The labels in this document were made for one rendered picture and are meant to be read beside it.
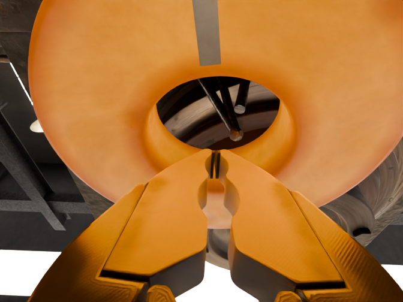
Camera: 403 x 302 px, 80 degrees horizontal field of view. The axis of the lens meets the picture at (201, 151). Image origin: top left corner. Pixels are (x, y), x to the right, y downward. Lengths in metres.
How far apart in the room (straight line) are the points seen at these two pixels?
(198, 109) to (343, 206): 0.23
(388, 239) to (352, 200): 9.21
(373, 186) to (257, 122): 0.21
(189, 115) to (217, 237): 0.21
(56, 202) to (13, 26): 5.60
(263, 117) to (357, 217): 0.19
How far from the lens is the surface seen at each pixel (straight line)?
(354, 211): 0.39
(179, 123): 0.34
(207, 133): 0.33
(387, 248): 9.36
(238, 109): 0.22
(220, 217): 0.16
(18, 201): 6.45
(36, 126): 7.13
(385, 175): 0.46
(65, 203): 5.91
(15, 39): 0.56
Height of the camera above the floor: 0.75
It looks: 43 degrees up
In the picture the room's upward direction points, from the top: 179 degrees counter-clockwise
